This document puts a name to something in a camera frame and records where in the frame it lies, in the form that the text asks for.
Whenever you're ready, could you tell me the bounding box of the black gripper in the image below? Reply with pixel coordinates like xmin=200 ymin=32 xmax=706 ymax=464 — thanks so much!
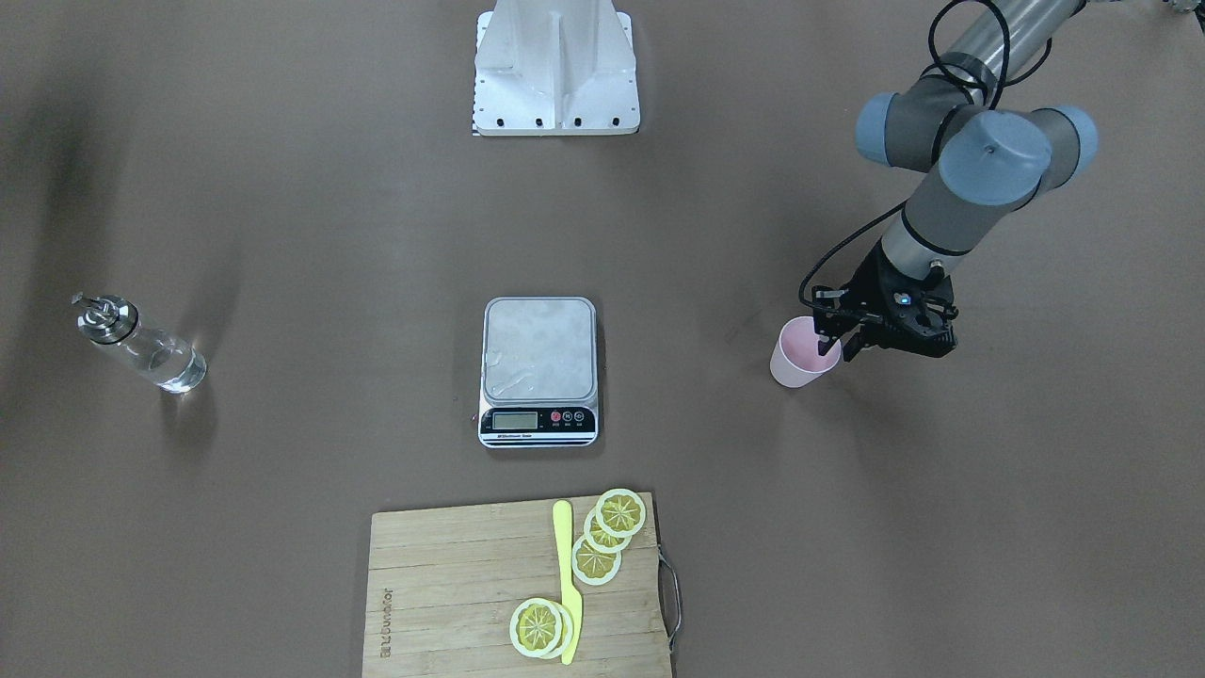
xmin=811 ymin=244 xmax=958 ymax=362

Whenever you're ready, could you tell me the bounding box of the pink plastic cup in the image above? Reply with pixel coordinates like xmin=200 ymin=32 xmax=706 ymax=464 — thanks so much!
xmin=769 ymin=316 xmax=841 ymax=389

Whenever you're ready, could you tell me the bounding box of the clear glass sauce bottle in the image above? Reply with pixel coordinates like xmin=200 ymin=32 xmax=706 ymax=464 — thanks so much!
xmin=72 ymin=293 xmax=208 ymax=395

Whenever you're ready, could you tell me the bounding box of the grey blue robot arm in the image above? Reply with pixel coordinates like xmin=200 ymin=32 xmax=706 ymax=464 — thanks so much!
xmin=799 ymin=1 xmax=1099 ymax=361

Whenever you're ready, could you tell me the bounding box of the silver digital kitchen scale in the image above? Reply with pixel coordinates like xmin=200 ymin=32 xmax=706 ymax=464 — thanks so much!
xmin=477 ymin=296 xmax=603 ymax=449

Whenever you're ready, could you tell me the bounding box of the lemon slice middle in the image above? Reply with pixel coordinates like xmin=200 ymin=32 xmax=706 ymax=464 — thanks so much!
xmin=584 ymin=509 xmax=631 ymax=554

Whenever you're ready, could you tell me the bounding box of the lemon slice lower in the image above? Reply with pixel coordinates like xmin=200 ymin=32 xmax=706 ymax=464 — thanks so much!
xmin=570 ymin=537 xmax=621 ymax=586

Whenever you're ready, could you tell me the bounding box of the yellow plastic knife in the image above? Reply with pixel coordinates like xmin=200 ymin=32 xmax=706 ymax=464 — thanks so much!
xmin=552 ymin=499 xmax=584 ymax=665

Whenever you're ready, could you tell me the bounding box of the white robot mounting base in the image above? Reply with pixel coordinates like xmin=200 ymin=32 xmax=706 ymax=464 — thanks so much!
xmin=471 ymin=1 xmax=641 ymax=137

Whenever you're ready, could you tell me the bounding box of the lemon slice behind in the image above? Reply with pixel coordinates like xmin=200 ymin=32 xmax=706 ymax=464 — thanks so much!
xmin=541 ymin=601 xmax=575 ymax=660

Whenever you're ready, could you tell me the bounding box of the lemon slice front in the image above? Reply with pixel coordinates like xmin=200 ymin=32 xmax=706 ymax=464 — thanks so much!
xmin=509 ymin=597 xmax=562 ymax=659

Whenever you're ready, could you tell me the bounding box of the wooden cutting board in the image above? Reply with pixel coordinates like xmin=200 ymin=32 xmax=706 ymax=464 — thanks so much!
xmin=362 ymin=493 xmax=681 ymax=677

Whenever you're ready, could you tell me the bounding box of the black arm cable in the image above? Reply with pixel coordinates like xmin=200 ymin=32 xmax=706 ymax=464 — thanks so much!
xmin=798 ymin=0 xmax=1056 ymax=326

